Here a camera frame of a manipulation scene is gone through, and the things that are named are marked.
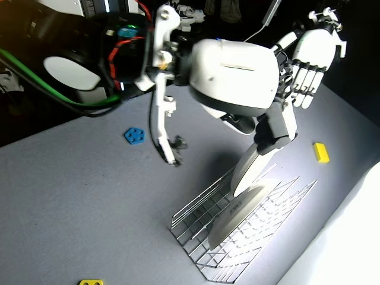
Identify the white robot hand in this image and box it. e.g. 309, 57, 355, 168
270, 27, 336, 110
188, 37, 299, 157

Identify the spare white robot hand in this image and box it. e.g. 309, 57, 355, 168
170, 0, 205, 32

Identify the dark hanging cloth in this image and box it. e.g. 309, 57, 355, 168
204, 0, 243, 24

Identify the yellow rectangular block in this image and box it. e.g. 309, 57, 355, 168
313, 142, 330, 163

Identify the blue pentagon block with holes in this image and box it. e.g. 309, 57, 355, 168
123, 127, 147, 145

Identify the white cable with grey adapter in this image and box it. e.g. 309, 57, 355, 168
243, 0, 283, 42

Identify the wire dish rack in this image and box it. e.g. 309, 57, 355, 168
169, 161, 318, 282

